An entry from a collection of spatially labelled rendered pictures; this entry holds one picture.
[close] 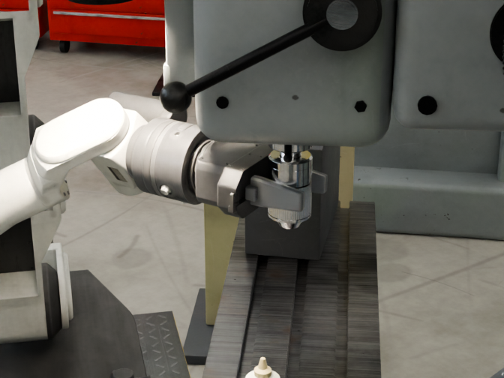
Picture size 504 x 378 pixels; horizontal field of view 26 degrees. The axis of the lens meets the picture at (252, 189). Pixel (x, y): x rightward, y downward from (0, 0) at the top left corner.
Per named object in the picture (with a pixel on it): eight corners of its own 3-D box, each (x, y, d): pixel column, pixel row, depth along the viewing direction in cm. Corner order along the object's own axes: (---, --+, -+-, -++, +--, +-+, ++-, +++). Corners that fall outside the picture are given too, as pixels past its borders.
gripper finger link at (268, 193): (304, 214, 114) (253, 202, 117) (304, 186, 113) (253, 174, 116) (296, 220, 113) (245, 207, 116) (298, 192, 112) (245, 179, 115)
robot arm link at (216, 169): (234, 160, 112) (139, 139, 117) (234, 244, 116) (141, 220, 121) (292, 124, 122) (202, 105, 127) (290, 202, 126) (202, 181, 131)
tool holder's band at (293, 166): (264, 169, 114) (264, 160, 114) (272, 154, 118) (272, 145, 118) (308, 173, 113) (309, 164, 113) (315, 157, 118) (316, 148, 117)
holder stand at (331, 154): (244, 254, 173) (243, 136, 165) (270, 199, 192) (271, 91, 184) (319, 261, 170) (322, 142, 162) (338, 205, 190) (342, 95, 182)
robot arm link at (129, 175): (141, 171, 119) (58, 151, 124) (177, 218, 127) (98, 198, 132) (184, 87, 123) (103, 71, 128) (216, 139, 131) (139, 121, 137)
